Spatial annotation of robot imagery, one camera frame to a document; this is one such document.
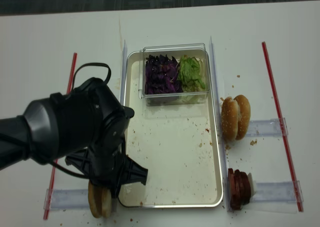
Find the white rectangular metal tray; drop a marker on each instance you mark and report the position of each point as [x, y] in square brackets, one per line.
[177, 144]

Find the sesame bun half right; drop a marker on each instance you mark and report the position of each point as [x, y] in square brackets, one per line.
[243, 117]

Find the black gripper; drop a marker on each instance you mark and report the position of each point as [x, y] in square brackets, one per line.
[104, 161]

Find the clear rail lower left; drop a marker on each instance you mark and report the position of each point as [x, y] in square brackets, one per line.
[66, 199]

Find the red strip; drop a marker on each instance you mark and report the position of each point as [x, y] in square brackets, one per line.
[52, 177]
[296, 187]

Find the red strip left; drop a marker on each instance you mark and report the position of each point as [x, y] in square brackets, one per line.
[52, 177]

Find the purple shredded cabbage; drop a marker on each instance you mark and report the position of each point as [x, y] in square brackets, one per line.
[161, 75]

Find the clear rail lower right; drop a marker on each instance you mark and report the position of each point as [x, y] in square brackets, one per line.
[284, 192]

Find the green lettuce leaves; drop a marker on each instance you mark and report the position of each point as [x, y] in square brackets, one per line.
[191, 74]

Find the clear plastic salad container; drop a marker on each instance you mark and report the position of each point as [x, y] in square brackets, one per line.
[197, 50]

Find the stacked brown meat patties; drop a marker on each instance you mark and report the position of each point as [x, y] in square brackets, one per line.
[239, 189]

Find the sesame bun half left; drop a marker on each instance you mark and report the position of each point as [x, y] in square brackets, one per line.
[230, 113]

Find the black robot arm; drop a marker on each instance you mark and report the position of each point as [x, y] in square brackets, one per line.
[86, 126]

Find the sesame bun half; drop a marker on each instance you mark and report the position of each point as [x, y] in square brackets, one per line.
[243, 117]
[230, 113]

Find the red strip right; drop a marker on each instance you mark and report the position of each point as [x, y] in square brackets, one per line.
[296, 187]

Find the clear rail upper right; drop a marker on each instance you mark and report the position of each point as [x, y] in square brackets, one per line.
[267, 128]

